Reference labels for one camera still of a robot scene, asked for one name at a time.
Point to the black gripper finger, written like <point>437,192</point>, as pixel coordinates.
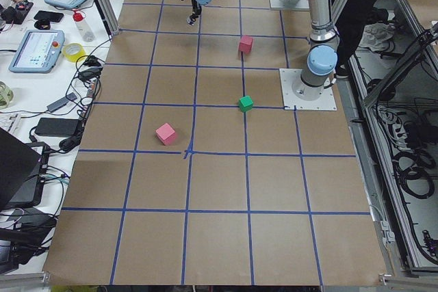
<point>195,10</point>

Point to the green cube near arm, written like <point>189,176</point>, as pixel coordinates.
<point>245,103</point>

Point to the red cap squeeze bottle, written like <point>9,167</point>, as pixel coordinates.
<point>83,27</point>

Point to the black laptop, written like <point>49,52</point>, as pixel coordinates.
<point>22,167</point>

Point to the black smartphone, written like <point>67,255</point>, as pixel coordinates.
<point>53,17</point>

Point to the pink cube at centre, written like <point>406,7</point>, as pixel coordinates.
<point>245,44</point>

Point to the black power adapter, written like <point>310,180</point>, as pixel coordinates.
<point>56,127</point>

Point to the teach pendant lower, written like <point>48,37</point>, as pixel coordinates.
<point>38,51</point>

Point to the yellow tape roll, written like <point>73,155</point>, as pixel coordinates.
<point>74,52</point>

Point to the pink cube near aisle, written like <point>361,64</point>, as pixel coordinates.
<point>166,134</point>

